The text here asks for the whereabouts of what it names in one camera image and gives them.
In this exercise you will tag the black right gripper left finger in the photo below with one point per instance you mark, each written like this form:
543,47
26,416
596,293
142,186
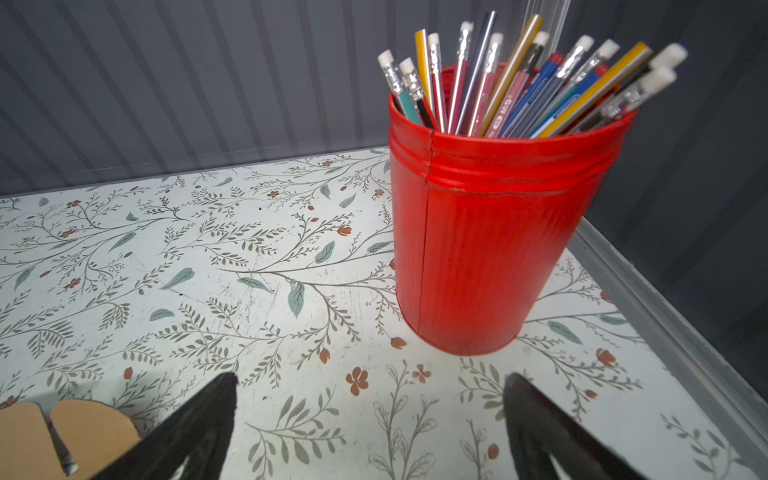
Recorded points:
192,443

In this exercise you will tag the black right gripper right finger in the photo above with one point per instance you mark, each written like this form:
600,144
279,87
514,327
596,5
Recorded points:
541,436

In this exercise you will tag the brown cardboard box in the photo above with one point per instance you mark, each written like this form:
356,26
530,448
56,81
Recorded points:
80,439

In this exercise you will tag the red metal pencil cup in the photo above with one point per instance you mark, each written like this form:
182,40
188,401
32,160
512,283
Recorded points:
480,224

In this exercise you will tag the bundle of coloured pencils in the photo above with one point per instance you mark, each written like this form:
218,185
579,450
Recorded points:
530,95

